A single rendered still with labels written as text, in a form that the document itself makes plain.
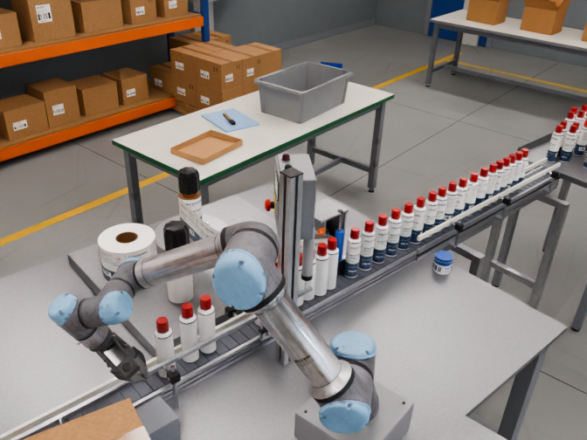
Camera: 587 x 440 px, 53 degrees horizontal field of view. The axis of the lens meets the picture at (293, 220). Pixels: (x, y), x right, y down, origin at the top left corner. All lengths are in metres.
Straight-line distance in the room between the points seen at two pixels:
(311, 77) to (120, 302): 3.08
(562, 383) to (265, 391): 1.90
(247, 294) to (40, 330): 1.08
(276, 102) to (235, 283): 2.69
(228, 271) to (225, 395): 0.69
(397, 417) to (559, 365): 1.90
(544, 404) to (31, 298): 2.36
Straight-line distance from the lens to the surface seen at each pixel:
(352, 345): 1.52
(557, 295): 3.97
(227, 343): 1.92
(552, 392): 3.30
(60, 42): 5.37
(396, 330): 2.09
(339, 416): 1.42
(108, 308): 1.45
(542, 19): 6.98
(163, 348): 1.75
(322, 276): 2.06
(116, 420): 1.43
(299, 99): 3.69
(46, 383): 1.98
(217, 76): 5.60
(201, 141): 3.49
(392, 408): 1.69
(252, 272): 1.20
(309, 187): 1.58
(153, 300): 2.12
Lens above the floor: 2.18
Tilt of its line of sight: 31 degrees down
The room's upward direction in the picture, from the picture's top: 2 degrees clockwise
